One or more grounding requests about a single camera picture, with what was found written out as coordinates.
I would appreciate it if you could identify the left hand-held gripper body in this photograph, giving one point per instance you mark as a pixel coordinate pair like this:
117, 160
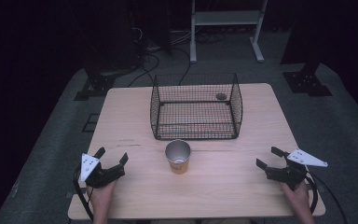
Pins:
105, 176

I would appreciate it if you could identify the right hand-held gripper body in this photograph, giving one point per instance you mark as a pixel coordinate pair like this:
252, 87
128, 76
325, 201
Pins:
287, 174

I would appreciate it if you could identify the metal cup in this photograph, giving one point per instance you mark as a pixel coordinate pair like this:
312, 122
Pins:
179, 163

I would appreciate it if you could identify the person's left hand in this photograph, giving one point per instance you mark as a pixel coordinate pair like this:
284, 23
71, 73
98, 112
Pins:
101, 199

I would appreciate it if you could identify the person's right hand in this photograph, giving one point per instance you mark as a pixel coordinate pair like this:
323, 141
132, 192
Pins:
300, 199

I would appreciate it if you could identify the small dark round object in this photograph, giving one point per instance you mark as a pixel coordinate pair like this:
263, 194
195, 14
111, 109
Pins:
221, 96

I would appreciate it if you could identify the white metal stand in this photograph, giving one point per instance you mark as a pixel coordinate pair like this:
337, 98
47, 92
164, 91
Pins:
227, 17

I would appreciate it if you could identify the black stand base plate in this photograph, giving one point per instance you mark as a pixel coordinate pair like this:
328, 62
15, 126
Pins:
94, 88
307, 84

